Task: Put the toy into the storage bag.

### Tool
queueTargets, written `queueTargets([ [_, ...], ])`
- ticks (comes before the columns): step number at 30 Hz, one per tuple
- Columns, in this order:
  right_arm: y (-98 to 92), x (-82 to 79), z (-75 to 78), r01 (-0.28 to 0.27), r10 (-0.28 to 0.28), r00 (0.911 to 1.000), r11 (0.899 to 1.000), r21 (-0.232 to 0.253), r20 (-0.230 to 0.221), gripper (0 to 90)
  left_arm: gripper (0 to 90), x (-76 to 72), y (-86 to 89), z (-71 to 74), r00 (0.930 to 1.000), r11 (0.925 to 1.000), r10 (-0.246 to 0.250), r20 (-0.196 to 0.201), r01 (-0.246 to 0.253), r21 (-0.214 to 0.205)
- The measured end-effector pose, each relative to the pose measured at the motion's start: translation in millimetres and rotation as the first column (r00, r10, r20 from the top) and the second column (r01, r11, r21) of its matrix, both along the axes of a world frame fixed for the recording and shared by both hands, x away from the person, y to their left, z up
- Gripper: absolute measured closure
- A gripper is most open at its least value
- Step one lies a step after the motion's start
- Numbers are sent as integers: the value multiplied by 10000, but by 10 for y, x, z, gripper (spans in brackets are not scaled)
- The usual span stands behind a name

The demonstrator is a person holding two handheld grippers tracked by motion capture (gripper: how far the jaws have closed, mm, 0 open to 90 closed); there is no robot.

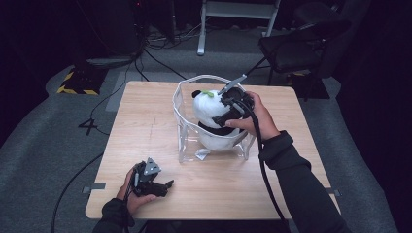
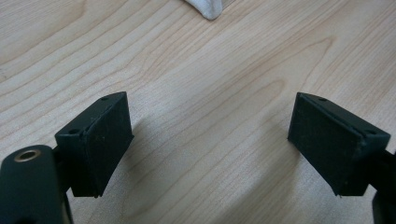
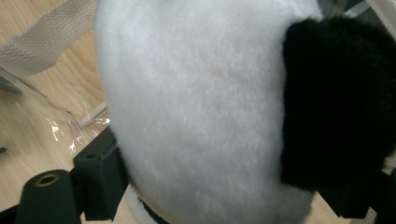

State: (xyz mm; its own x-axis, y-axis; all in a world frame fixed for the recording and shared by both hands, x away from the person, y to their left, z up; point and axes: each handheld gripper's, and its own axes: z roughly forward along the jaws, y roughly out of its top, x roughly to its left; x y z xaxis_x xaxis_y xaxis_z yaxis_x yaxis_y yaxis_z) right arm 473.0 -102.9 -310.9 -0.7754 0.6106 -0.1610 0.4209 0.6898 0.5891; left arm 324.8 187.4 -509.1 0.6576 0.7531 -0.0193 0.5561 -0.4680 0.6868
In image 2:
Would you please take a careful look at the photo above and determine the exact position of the panda plush toy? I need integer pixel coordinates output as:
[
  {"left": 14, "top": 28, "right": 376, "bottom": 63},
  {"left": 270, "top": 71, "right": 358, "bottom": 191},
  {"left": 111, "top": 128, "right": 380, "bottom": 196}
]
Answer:
[{"left": 183, "top": 0, "right": 224, "bottom": 21}]

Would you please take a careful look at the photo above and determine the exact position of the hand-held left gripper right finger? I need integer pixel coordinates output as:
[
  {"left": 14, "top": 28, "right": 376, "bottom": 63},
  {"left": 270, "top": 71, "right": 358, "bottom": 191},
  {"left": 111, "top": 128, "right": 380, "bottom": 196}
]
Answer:
[{"left": 287, "top": 91, "right": 392, "bottom": 197}]

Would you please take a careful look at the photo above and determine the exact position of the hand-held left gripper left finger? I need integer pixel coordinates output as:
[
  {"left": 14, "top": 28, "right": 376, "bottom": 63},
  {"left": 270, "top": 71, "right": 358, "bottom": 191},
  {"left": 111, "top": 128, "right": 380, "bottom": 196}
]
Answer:
[{"left": 54, "top": 91, "right": 135, "bottom": 199}]

